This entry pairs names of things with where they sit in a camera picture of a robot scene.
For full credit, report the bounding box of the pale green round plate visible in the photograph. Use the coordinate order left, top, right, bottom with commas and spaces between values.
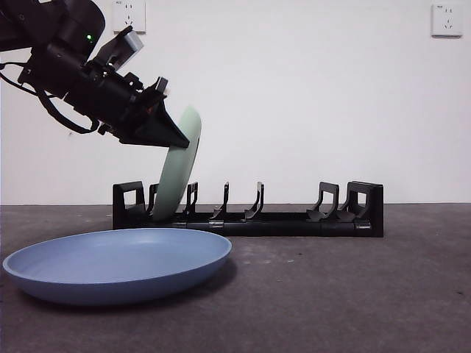
151, 105, 203, 224

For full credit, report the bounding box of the blue round plate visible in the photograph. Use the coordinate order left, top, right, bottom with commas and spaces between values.
2, 227, 233, 307

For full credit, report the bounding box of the black plastic plate rack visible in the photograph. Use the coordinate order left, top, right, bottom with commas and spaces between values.
112, 180, 385, 238

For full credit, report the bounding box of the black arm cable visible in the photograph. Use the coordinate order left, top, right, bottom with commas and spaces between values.
0, 62, 102, 135

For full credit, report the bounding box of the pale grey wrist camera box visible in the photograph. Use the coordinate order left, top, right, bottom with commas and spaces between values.
108, 29, 144, 71

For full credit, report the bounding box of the white wall socket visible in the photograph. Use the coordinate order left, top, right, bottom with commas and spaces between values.
112, 0, 147, 35
431, 3, 464, 38

